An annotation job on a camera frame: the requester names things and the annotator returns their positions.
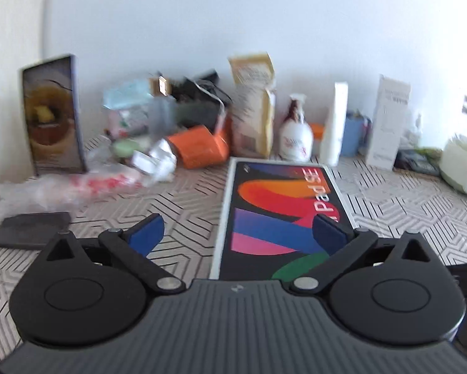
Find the blue cup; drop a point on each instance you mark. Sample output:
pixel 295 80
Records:
pixel 354 134

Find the orange box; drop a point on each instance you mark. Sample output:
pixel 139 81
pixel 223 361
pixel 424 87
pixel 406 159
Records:
pixel 196 146

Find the patterned desktop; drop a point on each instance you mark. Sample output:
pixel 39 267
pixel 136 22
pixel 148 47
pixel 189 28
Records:
pixel 178 210

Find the white pump bottle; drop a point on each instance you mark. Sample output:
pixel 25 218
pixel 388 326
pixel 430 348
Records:
pixel 295 136

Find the green round lid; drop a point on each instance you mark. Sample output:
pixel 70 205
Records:
pixel 129 149

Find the small orange object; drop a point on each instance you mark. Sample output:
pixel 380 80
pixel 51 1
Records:
pixel 317 132

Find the crumpled silver foil wrapper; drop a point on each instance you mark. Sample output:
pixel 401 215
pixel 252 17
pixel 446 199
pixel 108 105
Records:
pixel 155 161

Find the clear plastic container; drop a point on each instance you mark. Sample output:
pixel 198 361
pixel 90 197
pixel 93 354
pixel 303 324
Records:
pixel 162 119

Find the beige paper carton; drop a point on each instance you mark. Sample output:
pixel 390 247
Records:
pixel 253 105

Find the small brown box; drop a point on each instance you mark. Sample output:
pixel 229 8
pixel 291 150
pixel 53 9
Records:
pixel 161 85

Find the dark flat packet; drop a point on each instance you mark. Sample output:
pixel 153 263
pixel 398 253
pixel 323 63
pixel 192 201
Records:
pixel 416 161

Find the white tall tube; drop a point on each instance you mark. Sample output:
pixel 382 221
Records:
pixel 334 124

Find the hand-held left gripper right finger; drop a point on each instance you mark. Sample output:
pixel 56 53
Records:
pixel 329 230

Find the colourful tablet box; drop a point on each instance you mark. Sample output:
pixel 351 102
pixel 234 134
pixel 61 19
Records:
pixel 272 210

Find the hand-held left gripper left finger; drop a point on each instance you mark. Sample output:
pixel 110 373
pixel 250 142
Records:
pixel 148 233

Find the black flat wallet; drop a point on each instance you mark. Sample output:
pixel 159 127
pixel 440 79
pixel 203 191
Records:
pixel 30 229

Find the pink green packet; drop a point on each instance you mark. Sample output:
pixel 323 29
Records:
pixel 126 121

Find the tall picture box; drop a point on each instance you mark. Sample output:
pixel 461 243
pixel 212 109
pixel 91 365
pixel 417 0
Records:
pixel 52 117

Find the blue face mask pack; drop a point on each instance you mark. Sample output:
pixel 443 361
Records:
pixel 126 92

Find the white green round container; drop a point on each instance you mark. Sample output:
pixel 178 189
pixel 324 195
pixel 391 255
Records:
pixel 461 163

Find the white tall box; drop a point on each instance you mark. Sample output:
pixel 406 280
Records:
pixel 387 124

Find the clear plastic bag red print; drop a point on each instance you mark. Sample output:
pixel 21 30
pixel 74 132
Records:
pixel 61 189

